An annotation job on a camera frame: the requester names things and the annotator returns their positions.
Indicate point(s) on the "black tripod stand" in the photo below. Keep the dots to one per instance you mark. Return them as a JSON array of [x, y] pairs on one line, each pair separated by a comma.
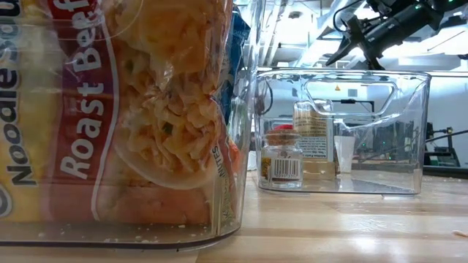
[[444, 155]]

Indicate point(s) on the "orange chicken ramen pack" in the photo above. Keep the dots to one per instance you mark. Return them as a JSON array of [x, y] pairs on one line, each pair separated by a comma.
[[235, 157]]

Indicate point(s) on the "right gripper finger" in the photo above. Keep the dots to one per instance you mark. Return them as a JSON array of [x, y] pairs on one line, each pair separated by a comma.
[[374, 60], [340, 51]]

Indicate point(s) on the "red roast beef ramen pack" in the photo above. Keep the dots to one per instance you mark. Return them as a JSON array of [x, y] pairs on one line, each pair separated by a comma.
[[109, 128]]

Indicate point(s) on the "black metal table frame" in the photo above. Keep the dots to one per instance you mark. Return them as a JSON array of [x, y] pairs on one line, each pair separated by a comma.
[[446, 172]]

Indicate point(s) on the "glass spice jar white label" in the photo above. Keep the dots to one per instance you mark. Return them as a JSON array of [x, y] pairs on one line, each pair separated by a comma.
[[314, 142]]

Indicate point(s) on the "small amber spice jar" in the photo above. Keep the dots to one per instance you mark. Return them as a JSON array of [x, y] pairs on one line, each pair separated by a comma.
[[282, 160]]

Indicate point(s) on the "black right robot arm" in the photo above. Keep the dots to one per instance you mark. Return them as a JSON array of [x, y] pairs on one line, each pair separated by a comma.
[[420, 14]]

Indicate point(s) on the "clear plastic storage bin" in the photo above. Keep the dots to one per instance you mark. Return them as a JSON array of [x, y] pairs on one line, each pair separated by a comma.
[[402, 175], [252, 204]]

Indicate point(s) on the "blue ramen pack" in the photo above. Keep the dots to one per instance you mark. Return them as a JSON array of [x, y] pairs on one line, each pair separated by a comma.
[[234, 65]]

